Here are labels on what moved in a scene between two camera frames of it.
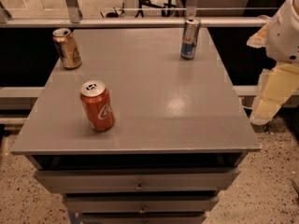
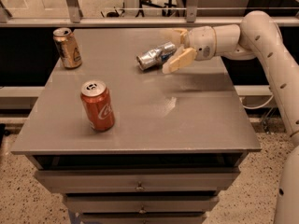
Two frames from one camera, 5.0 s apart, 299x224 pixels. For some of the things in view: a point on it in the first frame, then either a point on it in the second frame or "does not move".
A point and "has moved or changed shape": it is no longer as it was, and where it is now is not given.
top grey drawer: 99,181 does not move
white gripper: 282,37 → 201,42
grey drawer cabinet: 179,137 does not move
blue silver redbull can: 190,37 has moved or changed shape
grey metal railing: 77,20 does not move
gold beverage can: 67,49 does not move
